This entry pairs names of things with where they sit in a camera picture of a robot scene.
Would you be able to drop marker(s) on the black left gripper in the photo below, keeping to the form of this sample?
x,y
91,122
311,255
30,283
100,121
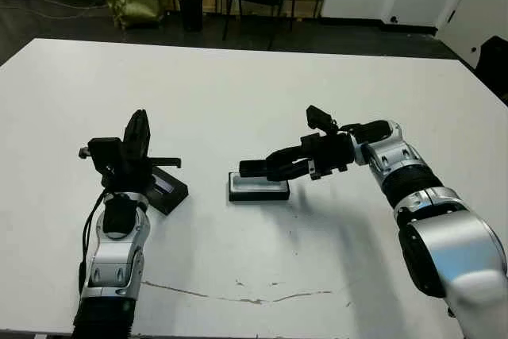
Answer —
x,y
131,174

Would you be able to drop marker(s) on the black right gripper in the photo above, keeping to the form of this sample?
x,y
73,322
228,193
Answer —
x,y
329,152

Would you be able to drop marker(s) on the slim black camera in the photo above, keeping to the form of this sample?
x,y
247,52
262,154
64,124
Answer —
x,y
252,167

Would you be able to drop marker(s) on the black box lid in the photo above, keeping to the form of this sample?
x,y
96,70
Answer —
x,y
170,196

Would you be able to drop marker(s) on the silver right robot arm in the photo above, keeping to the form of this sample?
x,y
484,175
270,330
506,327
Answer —
x,y
436,236

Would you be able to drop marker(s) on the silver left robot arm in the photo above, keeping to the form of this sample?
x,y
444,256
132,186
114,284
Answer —
x,y
113,259

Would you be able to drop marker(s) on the black box with white tray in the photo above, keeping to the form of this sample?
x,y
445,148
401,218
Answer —
x,y
258,196

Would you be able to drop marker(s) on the black waste bin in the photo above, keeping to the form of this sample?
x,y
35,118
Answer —
x,y
190,13

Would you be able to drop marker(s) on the black armchair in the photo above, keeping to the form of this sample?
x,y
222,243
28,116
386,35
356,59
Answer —
x,y
494,69

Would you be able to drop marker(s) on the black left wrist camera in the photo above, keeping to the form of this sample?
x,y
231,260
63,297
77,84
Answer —
x,y
104,154

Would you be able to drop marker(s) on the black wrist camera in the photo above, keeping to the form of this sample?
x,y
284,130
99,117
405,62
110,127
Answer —
x,y
317,116
104,154

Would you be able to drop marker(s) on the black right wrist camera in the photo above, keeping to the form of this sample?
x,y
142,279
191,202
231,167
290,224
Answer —
x,y
317,116

